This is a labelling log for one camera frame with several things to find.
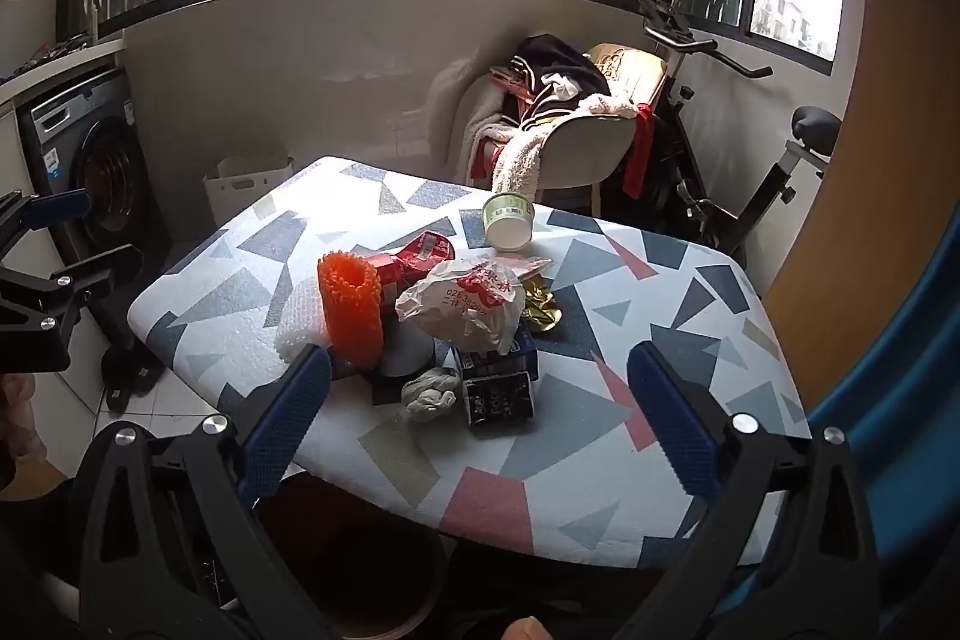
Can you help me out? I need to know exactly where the person's left hand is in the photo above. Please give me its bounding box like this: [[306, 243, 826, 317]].
[[0, 376, 47, 491]]

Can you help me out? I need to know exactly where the brown round bin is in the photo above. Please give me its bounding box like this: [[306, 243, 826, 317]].
[[255, 473, 451, 640]]

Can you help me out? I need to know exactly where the red cloth on chair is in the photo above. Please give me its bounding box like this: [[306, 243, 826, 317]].
[[622, 104, 657, 199]]

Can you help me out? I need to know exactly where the crushed red drink can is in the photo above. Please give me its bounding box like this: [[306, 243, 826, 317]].
[[371, 230, 457, 296]]

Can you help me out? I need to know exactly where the black exercise bike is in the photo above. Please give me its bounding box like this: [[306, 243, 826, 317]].
[[634, 0, 845, 270]]

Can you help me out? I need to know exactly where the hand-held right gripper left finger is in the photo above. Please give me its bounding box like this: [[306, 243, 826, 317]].
[[79, 344, 335, 640]]

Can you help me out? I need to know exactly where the pink edged clear packet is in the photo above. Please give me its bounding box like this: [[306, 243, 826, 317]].
[[495, 256, 554, 281]]

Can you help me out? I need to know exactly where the beige shell chair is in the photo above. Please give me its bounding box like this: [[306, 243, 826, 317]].
[[457, 47, 668, 214]]

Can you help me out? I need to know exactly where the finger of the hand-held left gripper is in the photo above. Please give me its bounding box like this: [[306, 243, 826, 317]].
[[0, 242, 145, 326], [0, 190, 92, 270]]

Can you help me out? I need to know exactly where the light wooden panel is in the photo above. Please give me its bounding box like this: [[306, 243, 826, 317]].
[[761, 0, 960, 408]]

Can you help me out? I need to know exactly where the white laundry basket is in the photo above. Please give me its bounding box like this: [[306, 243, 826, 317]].
[[202, 155, 295, 229]]

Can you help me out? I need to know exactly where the white paper food bag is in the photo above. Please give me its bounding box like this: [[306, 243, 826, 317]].
[[395, 257, 526, 356]]

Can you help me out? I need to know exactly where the orange foam fruit net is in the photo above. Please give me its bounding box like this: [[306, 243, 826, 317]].
[[317, 250, 385, 367]]

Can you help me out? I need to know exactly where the small black carton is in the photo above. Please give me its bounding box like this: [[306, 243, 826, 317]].
[[463, 372, 537, 435]]

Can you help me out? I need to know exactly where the grey washing machine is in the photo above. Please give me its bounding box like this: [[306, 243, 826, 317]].
[[15, 66, 170, 341]]

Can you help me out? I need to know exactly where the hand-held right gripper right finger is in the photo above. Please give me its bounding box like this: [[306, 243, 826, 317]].
[[626, 340, 882, 640]]

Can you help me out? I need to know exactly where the person's right hand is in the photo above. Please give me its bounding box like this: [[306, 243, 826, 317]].
[[502, 617, 560, 640]]

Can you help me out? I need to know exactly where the gold foil wrapper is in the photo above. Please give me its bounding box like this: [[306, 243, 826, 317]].
[[520, 280, 563, 335]]

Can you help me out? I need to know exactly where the blue carton box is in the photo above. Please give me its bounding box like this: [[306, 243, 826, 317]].
[[452, 325, 541, 382]]

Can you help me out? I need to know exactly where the cream cushion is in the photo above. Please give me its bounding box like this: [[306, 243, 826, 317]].
[[585, 44, 668, 109]]

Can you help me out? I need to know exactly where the black slipper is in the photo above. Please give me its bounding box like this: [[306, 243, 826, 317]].
[[101, 344, 143, 414], [135, 347, 167, 386]]

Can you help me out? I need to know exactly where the clear bubble wrap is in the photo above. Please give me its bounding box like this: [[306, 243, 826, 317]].
[[274, 280, 331, 363]]

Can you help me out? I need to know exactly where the black striped jacket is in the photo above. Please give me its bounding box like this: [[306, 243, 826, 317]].
[[491, 34, 612, 131]]

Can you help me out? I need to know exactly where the grey tissue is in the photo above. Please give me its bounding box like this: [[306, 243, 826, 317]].
[[401, 368, 460, 423]]

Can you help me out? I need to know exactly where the table with geometric cloth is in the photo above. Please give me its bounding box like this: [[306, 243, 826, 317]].
[[127, 155, 815, 570]]

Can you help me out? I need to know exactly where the green paper cup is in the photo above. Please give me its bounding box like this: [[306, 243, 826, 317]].
[[481, 191, 535, 253]]

